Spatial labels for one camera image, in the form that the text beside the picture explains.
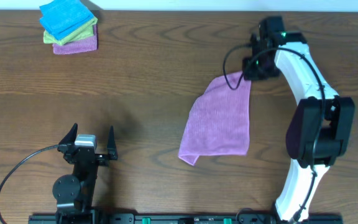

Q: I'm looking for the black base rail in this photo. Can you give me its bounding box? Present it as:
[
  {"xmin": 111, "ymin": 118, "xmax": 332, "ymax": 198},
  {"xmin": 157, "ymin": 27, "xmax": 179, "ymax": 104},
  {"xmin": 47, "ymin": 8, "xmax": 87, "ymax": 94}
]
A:
[{"xmin": 28, "ymin": 212, "xmax": 344, "ymax": 224}]

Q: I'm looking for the purple microfiber cloth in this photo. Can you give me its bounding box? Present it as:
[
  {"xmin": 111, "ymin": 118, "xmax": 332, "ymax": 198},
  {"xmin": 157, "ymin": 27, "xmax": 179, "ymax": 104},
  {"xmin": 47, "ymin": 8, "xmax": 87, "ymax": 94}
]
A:
[{"xmin": 178, "ymin": 72, "xmax": 251, "ymax": 166}]

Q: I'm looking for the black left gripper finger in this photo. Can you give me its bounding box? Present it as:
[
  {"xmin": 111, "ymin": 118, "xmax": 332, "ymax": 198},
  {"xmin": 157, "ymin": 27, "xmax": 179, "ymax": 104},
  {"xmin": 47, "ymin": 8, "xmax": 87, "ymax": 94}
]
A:
[
  {"xmin": 59, "ymin": 123, "xmax": 78, "ymax": 145},
  {"xmin": 107, "ymin": 126, "xmax": 118, "ymax": 160}
]

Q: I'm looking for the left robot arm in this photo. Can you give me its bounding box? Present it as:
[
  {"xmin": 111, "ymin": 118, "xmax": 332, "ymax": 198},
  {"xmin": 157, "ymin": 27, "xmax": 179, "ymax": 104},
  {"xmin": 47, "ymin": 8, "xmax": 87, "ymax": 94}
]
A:
[{"xmin": 52, "ymin": 124, "xmax": 118, "ymax": 224}]

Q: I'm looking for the folded green cloth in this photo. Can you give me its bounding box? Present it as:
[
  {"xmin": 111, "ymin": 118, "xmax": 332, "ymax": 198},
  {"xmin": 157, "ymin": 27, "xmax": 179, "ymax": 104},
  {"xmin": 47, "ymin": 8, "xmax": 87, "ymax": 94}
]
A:
[{"xmin": 43, "ymin": 17, "xmax": 98, "ymax": 46}]

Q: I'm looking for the folded blue cloth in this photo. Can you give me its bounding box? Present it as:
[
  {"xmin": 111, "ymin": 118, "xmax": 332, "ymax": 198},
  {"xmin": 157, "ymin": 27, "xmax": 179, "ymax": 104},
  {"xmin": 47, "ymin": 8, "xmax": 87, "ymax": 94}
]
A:
[{"xmin": 39, "ymin": 0, "xmax": 98, "ymax": 40}]

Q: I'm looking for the black left camera cable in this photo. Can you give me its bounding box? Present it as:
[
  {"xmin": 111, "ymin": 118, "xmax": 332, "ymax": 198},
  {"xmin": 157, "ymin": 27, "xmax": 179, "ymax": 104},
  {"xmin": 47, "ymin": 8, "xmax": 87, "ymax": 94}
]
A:
[{"xmin": 0, "ymin": 144, "xmax": 60, "ymax": 224}]

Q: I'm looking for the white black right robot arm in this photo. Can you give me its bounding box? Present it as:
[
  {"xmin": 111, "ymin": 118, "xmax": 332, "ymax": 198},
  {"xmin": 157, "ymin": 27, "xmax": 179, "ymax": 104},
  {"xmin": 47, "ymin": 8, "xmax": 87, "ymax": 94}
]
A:
[{"xmin": 241, "ymin": 16, "xmax": 355, "ymax": 223}]

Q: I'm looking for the folded purple cloth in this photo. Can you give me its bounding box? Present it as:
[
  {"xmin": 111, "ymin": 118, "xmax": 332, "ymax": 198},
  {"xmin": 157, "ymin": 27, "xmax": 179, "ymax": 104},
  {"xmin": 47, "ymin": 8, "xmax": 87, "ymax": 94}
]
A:
[{"xmin": 53, "ymin": 24, "xmax": 98, "ymax": 55}]

